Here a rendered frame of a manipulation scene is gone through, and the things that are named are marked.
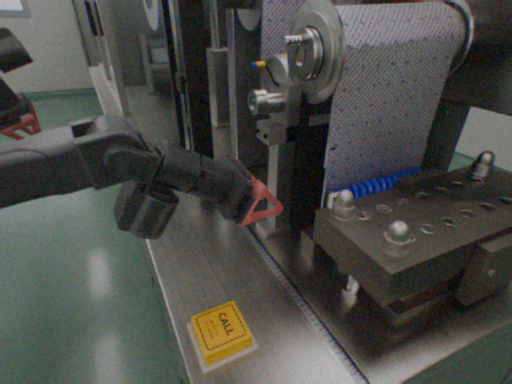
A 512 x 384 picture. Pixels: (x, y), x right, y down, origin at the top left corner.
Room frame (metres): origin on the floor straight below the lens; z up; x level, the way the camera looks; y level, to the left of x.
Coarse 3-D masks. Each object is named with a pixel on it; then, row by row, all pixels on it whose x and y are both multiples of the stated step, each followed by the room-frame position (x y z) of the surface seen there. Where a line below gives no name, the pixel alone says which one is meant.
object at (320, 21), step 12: (312, 12) 0.55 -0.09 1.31; (300, 24) 0.57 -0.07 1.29; (312, 24) 0.54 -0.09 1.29; (324, 24) 0.52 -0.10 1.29; (324, 36) 0.51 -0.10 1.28; (324, 48) 0.51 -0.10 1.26; (456, 48) 0.61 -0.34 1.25; (324, 60) 0.51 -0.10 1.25; (324, 72) 0.51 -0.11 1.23; (312, 84) 0.53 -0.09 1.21; (324, 84) 0.51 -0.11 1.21
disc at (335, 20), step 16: (320, 0) 0.54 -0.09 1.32; (336, 16) 0.50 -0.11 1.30; (336, 32) 0.50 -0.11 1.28; (288, 48) 0.61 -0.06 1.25; (336, 48) 0.50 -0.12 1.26; (288, 64) 0.61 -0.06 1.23; (336, 64) 0.49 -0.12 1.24; (336, 80) 0.49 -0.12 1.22; (304, 96) 0.56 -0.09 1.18; (320, 96) 0.52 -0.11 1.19
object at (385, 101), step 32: (352, 64) 0.50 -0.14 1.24; (384, 64) 0.53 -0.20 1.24; (416, 64) 0.56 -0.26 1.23; (448, 64) 0.59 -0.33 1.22; (352, 96) 0.51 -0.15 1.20; (384, 96) 0.54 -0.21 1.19; (416, 96) 0.57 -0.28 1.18; (352, 128) 0.51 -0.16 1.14; (384, 128) 0.54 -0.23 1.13; (416, 128) 0.58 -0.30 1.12; (352, 160) 0.52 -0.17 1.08
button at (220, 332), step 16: (224, 304) 0.34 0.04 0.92; (192, 320) 0.31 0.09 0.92; (208, 320) 0.31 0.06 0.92; (224, 320) 0.31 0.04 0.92; (240, 320) 0.31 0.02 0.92; (208, 336) 0.29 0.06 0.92; (224, 336) 0.29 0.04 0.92; (240, 336) 0.29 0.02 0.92; (208, 352) 0.26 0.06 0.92; (224, 352) 0.27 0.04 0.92
